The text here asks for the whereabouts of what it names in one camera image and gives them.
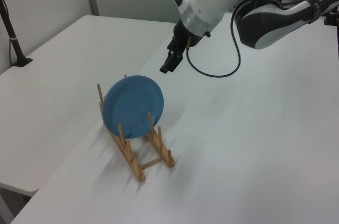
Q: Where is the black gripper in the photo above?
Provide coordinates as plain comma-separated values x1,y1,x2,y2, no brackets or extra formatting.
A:
159,17,212,74

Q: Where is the wooden plate rack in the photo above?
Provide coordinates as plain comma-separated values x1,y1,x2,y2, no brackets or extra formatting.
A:
95,74,176,183

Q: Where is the blue plate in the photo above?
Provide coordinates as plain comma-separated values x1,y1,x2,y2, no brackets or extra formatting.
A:
102,75,165,140

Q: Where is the black camera pole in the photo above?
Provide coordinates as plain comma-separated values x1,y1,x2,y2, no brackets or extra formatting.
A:
0,0,34,68

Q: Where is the black cable strap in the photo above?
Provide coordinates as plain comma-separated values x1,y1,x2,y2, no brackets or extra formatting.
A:
307,0,323,23

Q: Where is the black table clamp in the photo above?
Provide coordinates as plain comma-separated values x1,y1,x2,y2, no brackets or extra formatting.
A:
324,6,339,26

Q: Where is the dark gripper cable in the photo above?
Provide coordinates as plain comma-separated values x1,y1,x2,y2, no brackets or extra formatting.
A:
186,0,268,78

